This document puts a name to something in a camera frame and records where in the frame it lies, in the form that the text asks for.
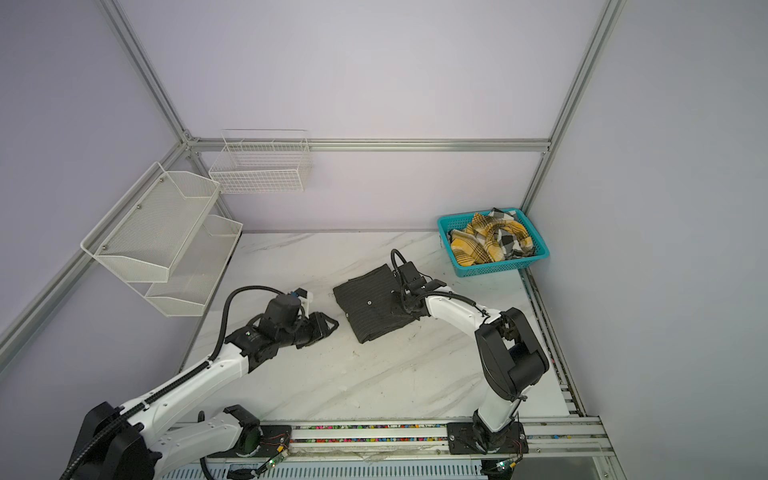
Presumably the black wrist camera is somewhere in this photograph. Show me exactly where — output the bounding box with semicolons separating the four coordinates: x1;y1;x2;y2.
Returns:
397;261;427;291
258;288;312;339

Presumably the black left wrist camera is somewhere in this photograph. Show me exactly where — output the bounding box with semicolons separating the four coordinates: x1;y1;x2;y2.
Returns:
258;288;312;339

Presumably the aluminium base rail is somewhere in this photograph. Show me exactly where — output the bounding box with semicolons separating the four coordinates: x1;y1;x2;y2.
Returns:
148;415;626;479

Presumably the dark grey pinstriped shirt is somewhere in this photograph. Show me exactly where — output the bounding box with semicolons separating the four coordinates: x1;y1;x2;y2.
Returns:
333;265;418;344

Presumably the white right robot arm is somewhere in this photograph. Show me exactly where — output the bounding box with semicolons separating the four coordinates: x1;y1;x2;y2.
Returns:
400;280;550;458

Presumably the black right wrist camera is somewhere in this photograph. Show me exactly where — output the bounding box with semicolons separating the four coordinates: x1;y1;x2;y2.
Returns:
397;261;427;291

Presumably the white wire wall basket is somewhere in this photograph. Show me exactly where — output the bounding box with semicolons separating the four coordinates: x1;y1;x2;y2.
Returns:
209;129;313;194

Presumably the yellow plaid shirt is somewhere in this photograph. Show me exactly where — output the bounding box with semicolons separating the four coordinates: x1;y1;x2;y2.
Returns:
448;208;536;267

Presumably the aluminium frame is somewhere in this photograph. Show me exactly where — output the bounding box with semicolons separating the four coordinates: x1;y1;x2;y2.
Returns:
1;1;606;446

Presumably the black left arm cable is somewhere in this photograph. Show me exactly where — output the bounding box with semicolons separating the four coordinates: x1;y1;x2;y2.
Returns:
59;284;286;480

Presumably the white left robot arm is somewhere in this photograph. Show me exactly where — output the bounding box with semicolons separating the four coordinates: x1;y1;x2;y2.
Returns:
61;312;339;479

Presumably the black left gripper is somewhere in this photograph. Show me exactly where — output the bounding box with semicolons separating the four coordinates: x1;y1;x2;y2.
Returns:
280;311;339;350

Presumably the white mesh two-tier shelf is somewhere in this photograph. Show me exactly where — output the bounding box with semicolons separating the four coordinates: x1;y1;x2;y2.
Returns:
80;162;243;317

